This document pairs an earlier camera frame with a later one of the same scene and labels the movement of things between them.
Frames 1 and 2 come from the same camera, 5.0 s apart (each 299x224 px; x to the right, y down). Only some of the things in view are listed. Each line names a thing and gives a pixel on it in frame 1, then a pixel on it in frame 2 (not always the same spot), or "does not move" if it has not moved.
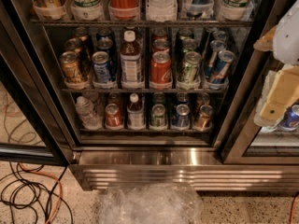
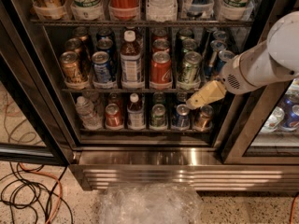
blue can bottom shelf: x=181 y=119 does not move
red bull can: x=222 y=63 does not move
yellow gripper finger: x=283 y=92 → x=209 y=93
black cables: x=30 y=186 does not move
